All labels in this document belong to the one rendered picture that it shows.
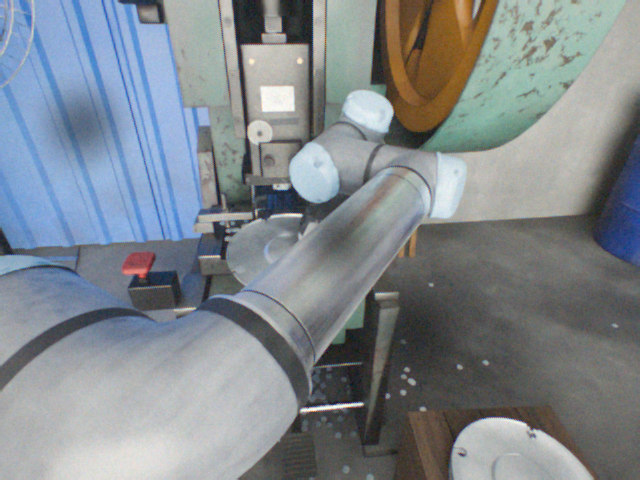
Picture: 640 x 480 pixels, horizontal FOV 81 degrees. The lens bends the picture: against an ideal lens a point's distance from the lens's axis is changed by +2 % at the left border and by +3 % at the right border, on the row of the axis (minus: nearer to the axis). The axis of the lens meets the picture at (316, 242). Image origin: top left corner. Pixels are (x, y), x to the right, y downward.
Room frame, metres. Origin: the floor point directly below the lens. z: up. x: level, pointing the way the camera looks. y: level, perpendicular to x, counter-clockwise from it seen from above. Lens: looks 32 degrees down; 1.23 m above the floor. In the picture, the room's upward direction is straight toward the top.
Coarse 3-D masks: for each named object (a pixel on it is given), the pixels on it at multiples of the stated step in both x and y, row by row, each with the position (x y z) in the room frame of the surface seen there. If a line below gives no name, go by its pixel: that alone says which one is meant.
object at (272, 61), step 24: (240, 48) 0.85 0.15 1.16; (264, 48) 0.86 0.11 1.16; (288, 48) 0.87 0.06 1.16; (264, 72) 0.86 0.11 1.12; (288, 72) 0.86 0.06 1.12; (264, 96) 0.86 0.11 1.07; (288, 96) 0.86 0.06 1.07; (264, 120) 0.86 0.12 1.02; (288, 120) 0.86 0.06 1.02; (264, 144) 0.83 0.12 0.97; (288, 144) 0.83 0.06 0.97; (264, 168) 0.83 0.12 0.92; (288, 168) 0.83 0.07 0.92
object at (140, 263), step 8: (128, 256) 0.69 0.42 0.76; (136, 256) 0.69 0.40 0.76; (144, 256) 0.69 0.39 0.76; (152, 256) 0.69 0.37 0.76; (128, 264) 0.66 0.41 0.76; (136, 264) 0.66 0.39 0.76; (144, 264) 0.66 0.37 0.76; (152, 264) 0.67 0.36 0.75; (128, 272) 0.64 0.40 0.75; (136, 272) 0.64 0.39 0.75; (144, 272) 0.65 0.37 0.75
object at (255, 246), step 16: (256, 224) 0.78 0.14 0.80; (272, 224) 0.78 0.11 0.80; (288, 224) 0.78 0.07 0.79; (240, 240) 0.71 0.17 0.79; (256, 240) 0.71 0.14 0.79; (272, 240) 0.71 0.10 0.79; (288, 240) 0.71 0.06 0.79; (240, 256) 0.65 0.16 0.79; (256, 256) 0.66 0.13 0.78; (272, 256) 0.65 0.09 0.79; (256, 272) 0.61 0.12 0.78
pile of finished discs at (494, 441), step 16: (464, 432) 0.51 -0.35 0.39; (480, 432) 0.51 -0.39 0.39; (496, 432) 0.51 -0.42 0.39; (512, 432) 0.51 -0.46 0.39; (528, 432) 0.52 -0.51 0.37; (464, 448) 0.47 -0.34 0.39; (480, 448) 0.47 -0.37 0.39; (496, 448) 0.47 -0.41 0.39; (512, 448) 0.47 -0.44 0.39; (528, 448) 0.47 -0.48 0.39; (544, 448) 0.47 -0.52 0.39; (560, 448) 0.47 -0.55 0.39; (464, 464) 0.44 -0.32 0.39; (480, 464) 0.44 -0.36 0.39; (496, 464) 0.43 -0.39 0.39; (512, 464) 0.43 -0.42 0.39; (528, 464) 0.43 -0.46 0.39; (544, 464) 0.44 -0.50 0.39; (560, 464) 0.44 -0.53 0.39; (576, 464) 0.44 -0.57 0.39
